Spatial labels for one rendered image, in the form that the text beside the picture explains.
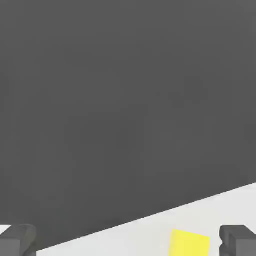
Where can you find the large yellow box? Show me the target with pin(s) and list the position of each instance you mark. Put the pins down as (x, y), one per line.
(188, 244)

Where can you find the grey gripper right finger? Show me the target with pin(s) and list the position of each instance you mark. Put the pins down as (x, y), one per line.
(238, 242)

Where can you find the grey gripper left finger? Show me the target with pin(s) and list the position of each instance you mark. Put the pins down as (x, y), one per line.
(14, 241)

